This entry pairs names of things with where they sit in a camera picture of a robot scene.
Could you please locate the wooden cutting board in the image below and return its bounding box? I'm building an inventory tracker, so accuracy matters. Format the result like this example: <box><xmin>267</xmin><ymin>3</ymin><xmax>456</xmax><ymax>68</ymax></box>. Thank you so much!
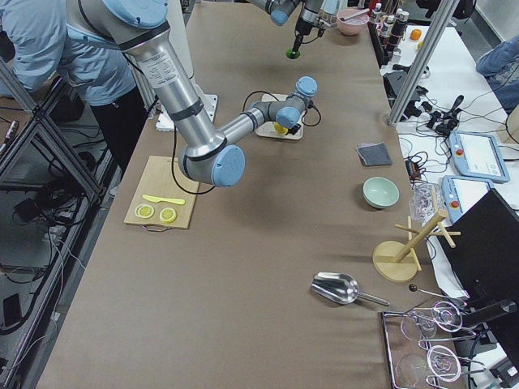
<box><xmin>124</xmin><ymin>156</ymin><xmax>199</xmax><ymax>231</ymax></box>

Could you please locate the lower teach pendant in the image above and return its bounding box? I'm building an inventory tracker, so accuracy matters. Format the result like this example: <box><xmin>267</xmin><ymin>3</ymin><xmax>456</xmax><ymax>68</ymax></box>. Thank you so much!
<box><xmin>441</xmin><ymin>175</ymin><xmax>494</xmax><ymax>224</ymax></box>

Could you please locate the green lime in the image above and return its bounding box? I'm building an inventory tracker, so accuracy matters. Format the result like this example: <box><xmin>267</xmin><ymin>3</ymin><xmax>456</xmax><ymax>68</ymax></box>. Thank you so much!
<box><xmin>285</xmin><ymin>49</ymin><xmax>301</xmax><ymax>59</ymax></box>

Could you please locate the yellow lemon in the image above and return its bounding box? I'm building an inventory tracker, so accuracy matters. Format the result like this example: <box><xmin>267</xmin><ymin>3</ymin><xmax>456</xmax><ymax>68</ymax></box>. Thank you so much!
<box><xmin>273</xmin><ymin>122</ymin><xmax>289</xmax><ymax>136</ymax></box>

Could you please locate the yellow plastic knife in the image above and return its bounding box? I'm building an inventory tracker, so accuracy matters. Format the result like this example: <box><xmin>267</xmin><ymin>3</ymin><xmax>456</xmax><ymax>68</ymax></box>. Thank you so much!
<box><xmin>142</xmin><ymin>194</ymin><xmax>186</xmax><ymax>205</ymax></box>

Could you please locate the left lemon slice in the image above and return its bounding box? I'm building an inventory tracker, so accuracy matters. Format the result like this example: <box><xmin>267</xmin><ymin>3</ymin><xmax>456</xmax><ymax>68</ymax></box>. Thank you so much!
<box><xmin>134</xmin><ymin>203</ymin><xmax>155</xmax><ymax>219</ymax></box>

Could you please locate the grey folded cloth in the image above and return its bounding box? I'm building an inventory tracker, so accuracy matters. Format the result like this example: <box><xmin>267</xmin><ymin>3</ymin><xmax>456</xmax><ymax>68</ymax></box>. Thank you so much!
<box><xmin>356</xmin><ymin>143</ymin><xmax>392</xmax><ymax>167</ymax></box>

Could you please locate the glass tray with rack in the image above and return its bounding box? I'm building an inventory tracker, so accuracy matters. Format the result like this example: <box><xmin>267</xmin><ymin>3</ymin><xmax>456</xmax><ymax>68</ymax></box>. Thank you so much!
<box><xmin>381</xmin><ymin>300</ymin><xmax>487</xmax><ymax>388</ymax></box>

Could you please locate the black monitor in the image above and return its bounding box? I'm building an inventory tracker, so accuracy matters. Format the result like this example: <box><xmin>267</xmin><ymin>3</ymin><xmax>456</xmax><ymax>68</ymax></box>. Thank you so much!
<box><xmin>439</xmin><ymin>189</ymin><xmax>518</xmax><ymax>302</ymax></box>

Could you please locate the upper teach pendant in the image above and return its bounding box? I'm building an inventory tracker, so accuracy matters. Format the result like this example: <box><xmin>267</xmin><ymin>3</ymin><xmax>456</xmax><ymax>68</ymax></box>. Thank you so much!
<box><xmin>449</xmin><ymin>130</ymin><xmax>510</xmax><ymax>183</ymax></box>

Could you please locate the aluminium frame post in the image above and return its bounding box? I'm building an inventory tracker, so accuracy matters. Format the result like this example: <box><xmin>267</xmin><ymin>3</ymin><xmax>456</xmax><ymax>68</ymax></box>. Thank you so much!
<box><xmin>387</xmin><ymin>0</ymin><xmax>459</xmax><ymax>127</ymax></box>

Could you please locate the metal scoop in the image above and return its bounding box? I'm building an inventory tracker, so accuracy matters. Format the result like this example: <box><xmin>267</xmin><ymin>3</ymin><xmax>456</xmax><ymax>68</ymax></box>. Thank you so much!
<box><xmin>311</xmin><ymin>271</ymin><xmax>390</xmax><ymax>306</ymax></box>

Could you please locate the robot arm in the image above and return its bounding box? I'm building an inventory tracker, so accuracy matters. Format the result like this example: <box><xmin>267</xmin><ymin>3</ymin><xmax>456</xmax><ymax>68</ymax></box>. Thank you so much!
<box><xmin>251</xmin><ymin>0</ymin><xmax>324</xmax><ymax>59</ymax></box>
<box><xmin>66</xmin><ymin>1</ymin><xmax>318</xmax><ymax>187</ymax></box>

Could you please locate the pink bowl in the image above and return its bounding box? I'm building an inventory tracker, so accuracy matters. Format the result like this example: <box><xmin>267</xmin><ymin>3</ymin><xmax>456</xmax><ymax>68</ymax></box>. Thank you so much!
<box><xmin>337</xmin><ymin>9</ymin><xmax>369</xmax><ymax>36</ymax></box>

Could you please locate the clear plastic container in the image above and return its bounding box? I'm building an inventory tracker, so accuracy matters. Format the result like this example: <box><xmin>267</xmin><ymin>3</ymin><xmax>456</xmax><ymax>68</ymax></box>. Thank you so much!
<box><xmin>410</xmin><ymin>183</ymin><xmax>441</xmax><ymax>223</ymax></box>

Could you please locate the person in blue shirt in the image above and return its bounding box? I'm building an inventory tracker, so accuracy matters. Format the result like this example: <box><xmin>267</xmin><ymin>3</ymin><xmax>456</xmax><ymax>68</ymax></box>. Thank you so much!
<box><xmin>1</xmin><ymin>1</ymin><xmax>148</xmax><ymax>171</ymax></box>

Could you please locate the right lemon slice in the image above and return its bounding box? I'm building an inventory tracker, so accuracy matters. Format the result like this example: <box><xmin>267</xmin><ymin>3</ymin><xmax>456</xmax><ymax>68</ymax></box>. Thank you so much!
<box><xmin>159</xmin><ymin>207</ymin><xmax>178</xmax><ymax>224</ymax></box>

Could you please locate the wooden mug tree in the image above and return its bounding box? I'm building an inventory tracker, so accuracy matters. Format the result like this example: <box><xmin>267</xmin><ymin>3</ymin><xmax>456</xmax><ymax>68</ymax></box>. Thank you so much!
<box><xmin>372</xmin><ymin>188</ymin><xmax>461</xmax><ymax>283</ymax></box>

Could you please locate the orange fruit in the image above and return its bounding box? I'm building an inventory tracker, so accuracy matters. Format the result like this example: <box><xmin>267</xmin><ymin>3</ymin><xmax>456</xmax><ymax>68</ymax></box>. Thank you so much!
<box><xmin>410</xmin><ymin>28</ymin><xmax>422</xmax><ymax>41</ymax></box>

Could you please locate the green bowl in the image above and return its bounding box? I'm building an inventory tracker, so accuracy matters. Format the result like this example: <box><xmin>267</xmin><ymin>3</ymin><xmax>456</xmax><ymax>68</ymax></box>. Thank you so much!
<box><xmin>362</xmin><ymin>177</ymin><xmax>400</xmax><ymax>209</ymax></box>

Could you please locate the lemon slice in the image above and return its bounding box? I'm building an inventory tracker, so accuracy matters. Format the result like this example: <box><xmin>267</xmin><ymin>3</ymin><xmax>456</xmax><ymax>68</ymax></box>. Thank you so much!
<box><xmin>134</xmin><ymin>203</ymin><xmax>155</xmax><ymax>219</ymax></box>
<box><xmin>159</xmin><ymin>207</ymin><xmax>178</xmax><ymax>224</ymax></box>

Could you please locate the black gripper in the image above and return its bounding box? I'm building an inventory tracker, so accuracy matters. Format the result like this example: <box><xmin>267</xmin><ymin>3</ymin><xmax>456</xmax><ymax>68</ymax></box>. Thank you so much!
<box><xmin>288</xmin><ymin>110</ymin><xmax>307</xmax><ymax>135</ymax></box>
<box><xmin>292</xmin><ymin>16</ymin><xmax>323</xmax><ymax>51</ymax></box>

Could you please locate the white rabbit tray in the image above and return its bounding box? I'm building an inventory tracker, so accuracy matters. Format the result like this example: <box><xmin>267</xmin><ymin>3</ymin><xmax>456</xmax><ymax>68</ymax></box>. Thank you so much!
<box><xmin>255</xmin><ymin>93</ymin><xmax>304</xmax><ymax>141</ymax></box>

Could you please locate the teach pendant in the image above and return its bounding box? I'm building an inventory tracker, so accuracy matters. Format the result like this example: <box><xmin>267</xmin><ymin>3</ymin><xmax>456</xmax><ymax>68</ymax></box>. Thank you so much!
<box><xmin>441</xmin><ymin>175</ymin><xmax>494</xmax><ymax>224</ymax></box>
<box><xmin>449</xmin><ymin>130</ymin><xmax>510</xmax><ymax>183</ymax></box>

